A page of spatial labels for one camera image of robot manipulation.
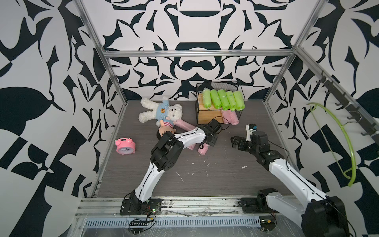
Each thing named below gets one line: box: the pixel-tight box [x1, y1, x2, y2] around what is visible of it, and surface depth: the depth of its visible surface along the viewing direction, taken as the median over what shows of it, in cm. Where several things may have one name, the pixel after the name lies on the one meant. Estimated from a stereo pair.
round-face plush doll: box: [158, 116, 177, 137], surface depth 98 cm
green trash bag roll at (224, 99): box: [217, 89, 230, 111], surface depth 95 cm
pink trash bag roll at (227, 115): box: [222, 110, 232, 124], surface depth 108 cm
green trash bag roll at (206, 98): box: [202, 87, 212, 109], surface depth 97 cm
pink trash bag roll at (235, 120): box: [230, 110, 240, 126], surface depth 107 cm
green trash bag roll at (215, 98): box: [210, 89, 223, 110], surface depth 96 cm
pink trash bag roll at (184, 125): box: [175, 118, 196, 131], surface depth 104 cm
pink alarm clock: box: [114, 137, 137, 156], surface depth 87 cm
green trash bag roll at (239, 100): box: [232, 90, 246, 112], surface depth 94 cm
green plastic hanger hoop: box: [306, 102, 357, 187], surface depth 66 cm
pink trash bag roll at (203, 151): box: [197, 143, 211, 156], surface depth 93 cm
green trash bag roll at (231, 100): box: [226, 90, 237, 112], surface depth 94 cm
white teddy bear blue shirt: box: [138, 96, 183, 127], surface depth 106 cm
